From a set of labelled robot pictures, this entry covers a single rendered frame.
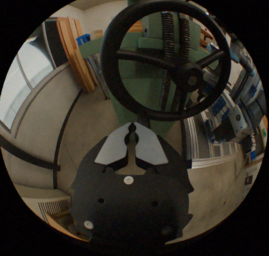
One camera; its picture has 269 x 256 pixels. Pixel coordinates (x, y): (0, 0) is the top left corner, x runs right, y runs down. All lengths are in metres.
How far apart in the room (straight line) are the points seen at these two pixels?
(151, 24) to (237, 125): 0.52
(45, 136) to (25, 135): 0.34
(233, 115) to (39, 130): 1.75
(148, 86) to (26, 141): 1.31
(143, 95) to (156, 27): 0.30
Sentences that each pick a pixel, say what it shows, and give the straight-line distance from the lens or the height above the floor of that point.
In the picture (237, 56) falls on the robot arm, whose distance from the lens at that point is 0.57.
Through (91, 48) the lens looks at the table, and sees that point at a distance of 0.33.
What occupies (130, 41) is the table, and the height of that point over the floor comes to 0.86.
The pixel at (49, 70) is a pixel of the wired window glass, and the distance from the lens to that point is 1.65.
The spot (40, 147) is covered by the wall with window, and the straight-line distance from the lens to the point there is 1.30.
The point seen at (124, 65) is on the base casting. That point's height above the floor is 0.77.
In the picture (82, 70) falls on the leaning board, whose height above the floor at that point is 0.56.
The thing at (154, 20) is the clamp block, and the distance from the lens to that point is 0.22.
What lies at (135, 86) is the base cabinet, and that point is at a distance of 0.35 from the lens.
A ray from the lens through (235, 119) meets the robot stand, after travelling 0.53.
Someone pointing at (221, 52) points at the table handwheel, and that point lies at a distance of 0.21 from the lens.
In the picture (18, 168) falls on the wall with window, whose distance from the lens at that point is 1.26.
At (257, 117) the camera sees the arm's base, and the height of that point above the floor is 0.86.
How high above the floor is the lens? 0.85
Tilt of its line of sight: 57 degrees down
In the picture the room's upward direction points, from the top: 5 degrees counter-clockwise
